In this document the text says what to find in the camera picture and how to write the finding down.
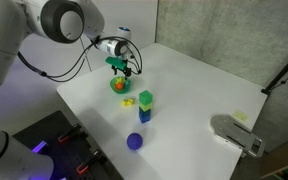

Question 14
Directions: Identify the green round plate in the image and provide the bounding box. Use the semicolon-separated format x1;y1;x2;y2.
109;75;132;95

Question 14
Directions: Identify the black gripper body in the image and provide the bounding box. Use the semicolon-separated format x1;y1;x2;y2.
111;63;132;73

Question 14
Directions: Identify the yellow bear toy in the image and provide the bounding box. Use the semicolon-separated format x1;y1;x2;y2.
120;97;136;108

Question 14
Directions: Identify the black tripod pole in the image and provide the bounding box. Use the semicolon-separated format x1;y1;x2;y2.
261;44;288;96

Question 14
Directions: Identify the orange handled clamp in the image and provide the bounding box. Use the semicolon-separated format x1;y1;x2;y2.
57;123;83;144
76;150;102;175

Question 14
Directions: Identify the lime green cube block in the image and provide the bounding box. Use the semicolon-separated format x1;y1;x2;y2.
138;101;153;113

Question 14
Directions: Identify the blue cube block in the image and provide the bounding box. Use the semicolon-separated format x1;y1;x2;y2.
138;108;153;124

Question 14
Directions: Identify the wooden toy storage shelf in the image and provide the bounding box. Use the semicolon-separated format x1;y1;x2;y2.
260;133;288;180

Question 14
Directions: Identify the yellow sticky note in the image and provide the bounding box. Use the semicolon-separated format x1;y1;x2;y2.
232;110;249;122

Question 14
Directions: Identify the purple spiky ball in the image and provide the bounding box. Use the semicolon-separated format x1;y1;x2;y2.
126;132;144;151

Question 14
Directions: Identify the black perforated base board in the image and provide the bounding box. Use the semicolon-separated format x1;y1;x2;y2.
13;110;125;180

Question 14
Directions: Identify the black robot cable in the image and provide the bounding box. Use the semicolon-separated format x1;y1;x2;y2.
17;34;143;83

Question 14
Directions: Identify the yellow plush toy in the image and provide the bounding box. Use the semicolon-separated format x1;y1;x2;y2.
113;76;125;85

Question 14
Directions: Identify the silver metal mounting plate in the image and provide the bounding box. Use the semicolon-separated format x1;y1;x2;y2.
210;114;266;158

